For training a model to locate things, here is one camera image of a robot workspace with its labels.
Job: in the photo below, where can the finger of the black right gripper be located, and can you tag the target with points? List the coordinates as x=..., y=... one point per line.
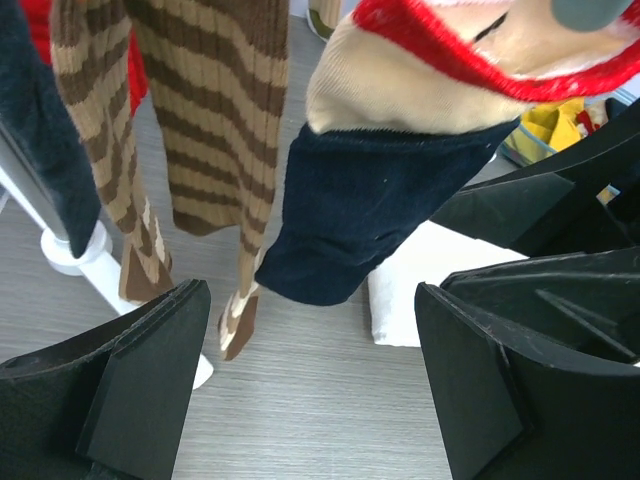
x=587, y=302
x=552, y=207

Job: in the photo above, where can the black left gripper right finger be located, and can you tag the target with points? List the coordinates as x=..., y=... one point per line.
x=514, y=405

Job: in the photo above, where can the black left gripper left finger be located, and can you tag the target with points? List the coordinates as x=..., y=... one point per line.
x=111, y=402

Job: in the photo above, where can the brown zebra striped sock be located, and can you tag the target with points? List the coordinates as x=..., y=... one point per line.
x=218, y=77

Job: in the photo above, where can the teal plastic basin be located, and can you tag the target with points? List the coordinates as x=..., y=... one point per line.
x=524, y=149

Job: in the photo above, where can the white folded towel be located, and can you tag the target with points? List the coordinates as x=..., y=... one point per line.
x=429, y=255

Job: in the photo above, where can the beige striped long sock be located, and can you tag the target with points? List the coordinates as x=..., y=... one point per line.
x=323, y=16

